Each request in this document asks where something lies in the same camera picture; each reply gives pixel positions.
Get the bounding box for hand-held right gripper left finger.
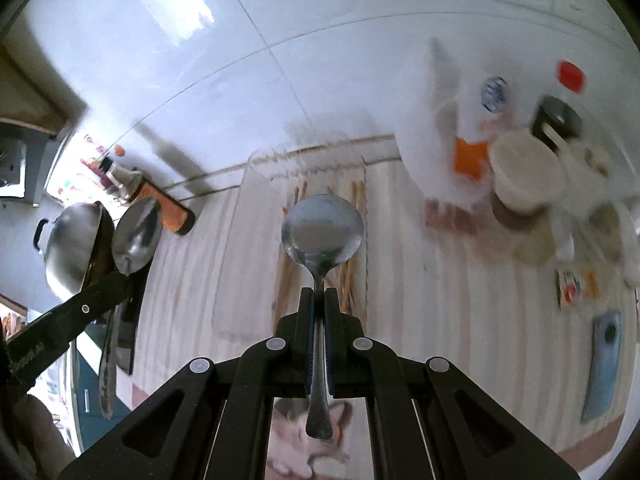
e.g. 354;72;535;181
57;287;317;480

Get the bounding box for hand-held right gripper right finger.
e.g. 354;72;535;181
324;287;583;480

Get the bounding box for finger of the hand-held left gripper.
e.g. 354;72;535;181
0;274;132;391

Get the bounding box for round-bowl metal spoon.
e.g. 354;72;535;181
281;195;364;440

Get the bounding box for clear plastic container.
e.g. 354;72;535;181
212;132;371;341

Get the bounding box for oval metal spoon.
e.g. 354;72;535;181
98;196;165;421

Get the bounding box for set of wooden chopsticks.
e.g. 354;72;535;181
272;177;368;311

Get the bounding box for person's left hand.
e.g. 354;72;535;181
12;392;76;476

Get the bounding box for black gas stove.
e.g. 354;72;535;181
75;260;151;376

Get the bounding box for steel wok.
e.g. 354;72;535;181
34;201;117;306

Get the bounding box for striped cat print tablecloth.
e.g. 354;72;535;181
125;132;640;480

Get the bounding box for dark soy sauce bottle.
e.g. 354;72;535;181
95;152;197;236

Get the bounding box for range hood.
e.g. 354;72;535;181
0;120;56;206

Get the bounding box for clear bag with blue label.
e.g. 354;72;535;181
395;37;506;236

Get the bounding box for orange packet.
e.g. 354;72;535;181
454;139;490;178

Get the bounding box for red and orange card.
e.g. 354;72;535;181
556;267;599;308

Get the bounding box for blue smartphone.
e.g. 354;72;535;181
581;311;623;423

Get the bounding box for white-lidded oil bottle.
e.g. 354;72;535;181
515;140;616;266

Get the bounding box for crumpled clear plastic bag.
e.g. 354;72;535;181
590;160;640;286

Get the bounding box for red-capped dark bottle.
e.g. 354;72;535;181
532;60;587;151

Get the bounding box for colourful wall stickers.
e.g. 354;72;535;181
55;132;126;206

